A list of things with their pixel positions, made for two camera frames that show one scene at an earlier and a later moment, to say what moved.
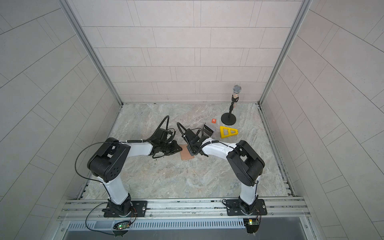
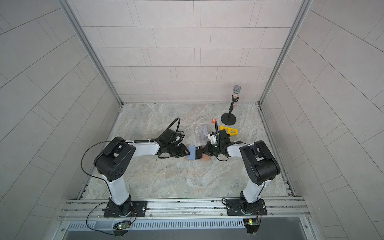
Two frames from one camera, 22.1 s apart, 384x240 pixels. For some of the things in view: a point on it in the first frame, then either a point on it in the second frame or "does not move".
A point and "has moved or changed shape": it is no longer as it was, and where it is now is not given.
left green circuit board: (123, 226) does not move
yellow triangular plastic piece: (229, 129) does not move
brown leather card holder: (185, 154) has moved or changed shape
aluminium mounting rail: (83, 209) does not move
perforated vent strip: (227, 224) does not move
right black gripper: (189, 146) → (208, 147)
